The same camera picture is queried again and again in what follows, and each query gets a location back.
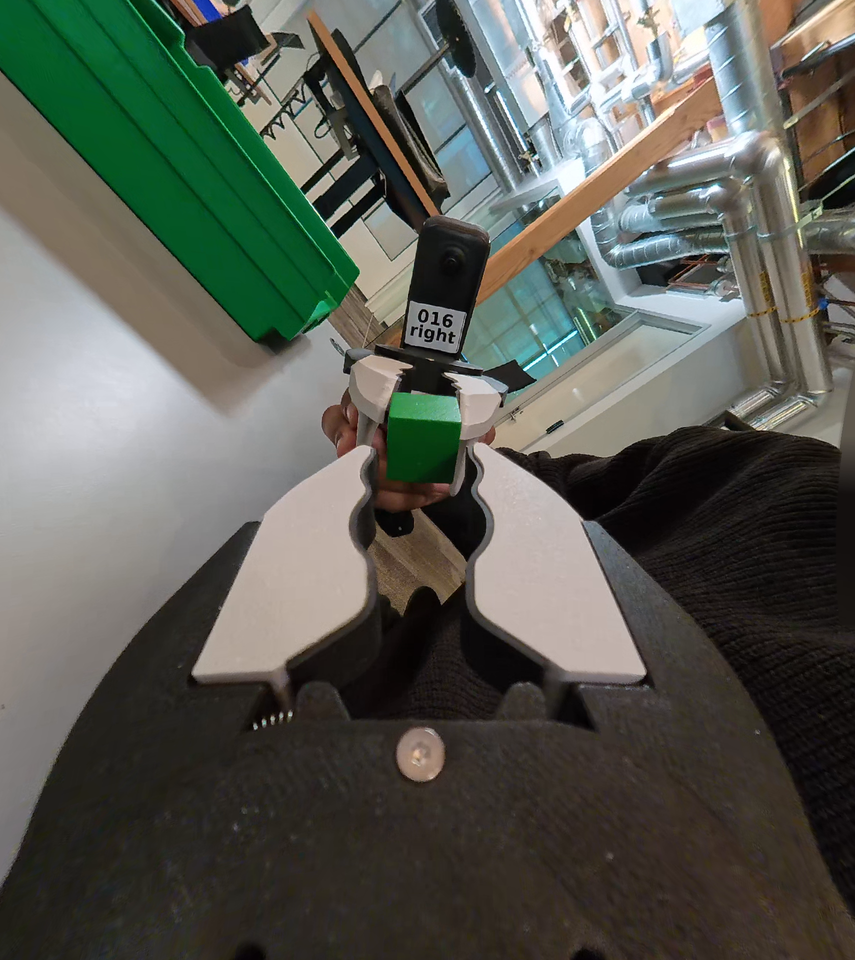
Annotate black round disc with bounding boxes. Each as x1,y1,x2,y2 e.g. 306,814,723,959
435,0,481,76

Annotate black plastic object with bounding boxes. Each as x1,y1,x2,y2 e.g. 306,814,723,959
191,3,279,69

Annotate wooden table with black legs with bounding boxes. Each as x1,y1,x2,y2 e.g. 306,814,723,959
306,9,447,226

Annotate wooden beam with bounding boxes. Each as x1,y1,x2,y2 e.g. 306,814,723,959
472,78,725,305

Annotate silver ventilation ducts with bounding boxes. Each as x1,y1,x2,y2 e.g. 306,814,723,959
457,0,855,429

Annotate person's right hand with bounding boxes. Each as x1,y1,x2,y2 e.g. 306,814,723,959
324,403,453,516

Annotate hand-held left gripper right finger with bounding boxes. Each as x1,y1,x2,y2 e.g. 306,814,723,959
463,442,646,687

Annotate green plastic bin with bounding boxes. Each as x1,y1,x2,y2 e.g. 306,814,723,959
0,0,361,348

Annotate grey desk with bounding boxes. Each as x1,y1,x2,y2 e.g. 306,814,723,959
0,15,399,960

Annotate green wooden block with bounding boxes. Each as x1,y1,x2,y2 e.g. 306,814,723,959
384,391,465,485

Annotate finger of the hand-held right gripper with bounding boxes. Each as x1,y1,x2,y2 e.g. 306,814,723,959
448,375,507,498
348,357,414,455

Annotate person's right forearm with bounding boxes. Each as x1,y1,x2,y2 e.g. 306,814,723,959
397,444,601,560

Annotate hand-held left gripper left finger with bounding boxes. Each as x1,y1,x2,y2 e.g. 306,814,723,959
192,444,382,702

